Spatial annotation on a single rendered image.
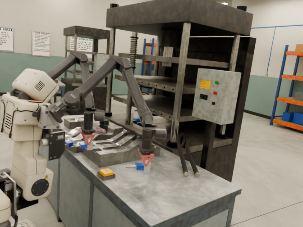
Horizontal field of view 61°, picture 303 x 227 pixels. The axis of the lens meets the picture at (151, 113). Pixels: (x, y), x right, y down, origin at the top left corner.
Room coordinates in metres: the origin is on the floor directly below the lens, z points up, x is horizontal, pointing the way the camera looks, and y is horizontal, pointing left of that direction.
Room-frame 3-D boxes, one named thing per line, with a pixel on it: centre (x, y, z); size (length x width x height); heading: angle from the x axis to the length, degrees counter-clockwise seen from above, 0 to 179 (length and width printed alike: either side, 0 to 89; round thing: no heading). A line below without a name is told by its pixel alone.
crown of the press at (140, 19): (2.79, -0.12, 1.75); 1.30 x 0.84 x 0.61; 39
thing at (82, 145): (1.53, 0.42, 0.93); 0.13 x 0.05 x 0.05; 124
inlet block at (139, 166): (1.31, 0.05, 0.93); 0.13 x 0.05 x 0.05; 106
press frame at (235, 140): (3.10, -0.50, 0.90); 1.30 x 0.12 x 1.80; 39
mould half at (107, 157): (1.78, 0.18, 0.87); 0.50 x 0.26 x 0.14; 129
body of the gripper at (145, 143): (1.32, 0.01, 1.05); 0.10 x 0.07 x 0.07; 16
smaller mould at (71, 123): (2.39, 0.71, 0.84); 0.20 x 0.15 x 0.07; 129
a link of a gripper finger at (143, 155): (1.31, 0.01, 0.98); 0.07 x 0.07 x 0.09; 16
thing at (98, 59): (6.53, 1.73, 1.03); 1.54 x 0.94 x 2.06; 31
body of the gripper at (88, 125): (1.55, 0.39, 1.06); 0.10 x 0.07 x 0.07; 34
